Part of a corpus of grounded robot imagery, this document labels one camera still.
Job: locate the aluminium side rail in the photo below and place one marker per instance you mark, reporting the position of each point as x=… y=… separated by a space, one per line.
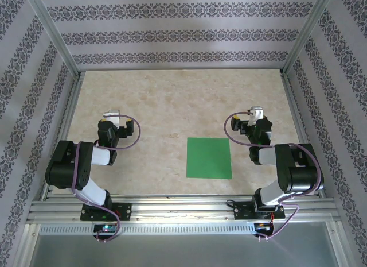
x=296 y=117
x=68 y=117

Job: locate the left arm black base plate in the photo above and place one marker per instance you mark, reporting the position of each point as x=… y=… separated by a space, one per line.
x=124 y=211

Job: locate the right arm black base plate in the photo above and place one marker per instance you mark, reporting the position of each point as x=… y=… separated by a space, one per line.
x=243 y=212

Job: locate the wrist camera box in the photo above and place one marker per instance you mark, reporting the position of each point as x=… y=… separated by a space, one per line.
x=113 y=116
x=256 y=115

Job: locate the grey metal panel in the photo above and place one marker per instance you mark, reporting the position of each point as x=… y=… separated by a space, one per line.
x=183 y=252

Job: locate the green paper sheet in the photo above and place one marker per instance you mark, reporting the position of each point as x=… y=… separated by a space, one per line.
x=208 y=158

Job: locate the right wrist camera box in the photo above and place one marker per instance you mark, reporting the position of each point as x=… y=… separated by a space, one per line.
x=256 y=115

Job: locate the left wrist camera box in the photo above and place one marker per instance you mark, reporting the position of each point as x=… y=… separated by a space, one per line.
x=113 y=116

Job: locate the aluminium frame post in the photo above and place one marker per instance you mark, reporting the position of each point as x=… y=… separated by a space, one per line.
x=53 y=31
x=307 y=31

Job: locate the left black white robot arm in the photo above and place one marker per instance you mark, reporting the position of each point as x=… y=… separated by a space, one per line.
x=61 y=163

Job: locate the long aluminium mounting rail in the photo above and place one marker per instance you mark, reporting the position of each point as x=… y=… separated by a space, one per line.
x=183 y=214

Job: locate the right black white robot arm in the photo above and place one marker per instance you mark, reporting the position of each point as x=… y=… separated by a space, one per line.
x=301 y=178

